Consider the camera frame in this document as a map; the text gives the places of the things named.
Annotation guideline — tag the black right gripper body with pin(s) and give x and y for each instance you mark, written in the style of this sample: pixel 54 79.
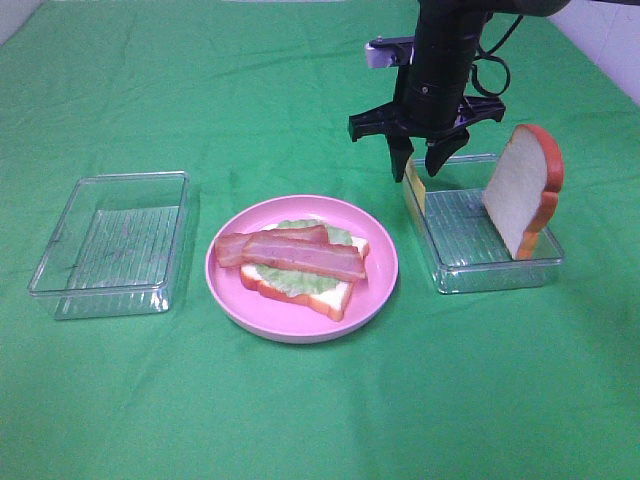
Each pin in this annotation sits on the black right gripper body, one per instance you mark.
pixel 432 122

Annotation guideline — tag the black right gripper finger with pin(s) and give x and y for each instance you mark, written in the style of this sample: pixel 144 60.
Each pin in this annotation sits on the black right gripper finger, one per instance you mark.
pixel 440 150
pixel 400 150

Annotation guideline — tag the yellow cheese slice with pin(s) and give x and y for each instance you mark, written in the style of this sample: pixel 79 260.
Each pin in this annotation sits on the yellow cheese slice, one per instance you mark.
pixel 416 185

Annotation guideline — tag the bread slice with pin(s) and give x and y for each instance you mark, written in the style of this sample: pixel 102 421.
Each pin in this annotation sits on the bread slice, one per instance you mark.
pixel 523 191
pixel 331 303

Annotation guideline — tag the bacon strip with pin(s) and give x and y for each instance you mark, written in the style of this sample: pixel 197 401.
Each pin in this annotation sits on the bacon strip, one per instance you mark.
pixel 228 248
pixel 342 262

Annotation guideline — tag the green lettuce leaf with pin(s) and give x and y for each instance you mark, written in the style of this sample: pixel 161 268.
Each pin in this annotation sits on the green lettuce leaf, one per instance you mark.
pixel 292 282

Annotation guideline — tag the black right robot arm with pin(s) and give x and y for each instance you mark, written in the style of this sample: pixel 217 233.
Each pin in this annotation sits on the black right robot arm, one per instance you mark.
pixel 434 67

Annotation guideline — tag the right clear plastic tray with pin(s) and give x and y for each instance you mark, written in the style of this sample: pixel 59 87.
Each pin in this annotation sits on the right clear plastic tray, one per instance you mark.
pixel 462 248

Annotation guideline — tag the clear plastic tray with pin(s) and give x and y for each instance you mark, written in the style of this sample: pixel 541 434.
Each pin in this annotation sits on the clear plastic tray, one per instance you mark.
pixel 462 248
pixel 116 248

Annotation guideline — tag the pink round plate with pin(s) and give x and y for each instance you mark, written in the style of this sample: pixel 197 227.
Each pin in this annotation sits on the pink round plate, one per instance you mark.
pixel 291 323

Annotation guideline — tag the left clear plastic tray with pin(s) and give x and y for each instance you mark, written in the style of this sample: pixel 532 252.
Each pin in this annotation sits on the left clear plastic tray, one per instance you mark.
pixel 116 248

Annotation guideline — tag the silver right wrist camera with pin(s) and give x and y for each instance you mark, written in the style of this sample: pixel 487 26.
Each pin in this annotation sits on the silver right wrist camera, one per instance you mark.
pixel 387 52

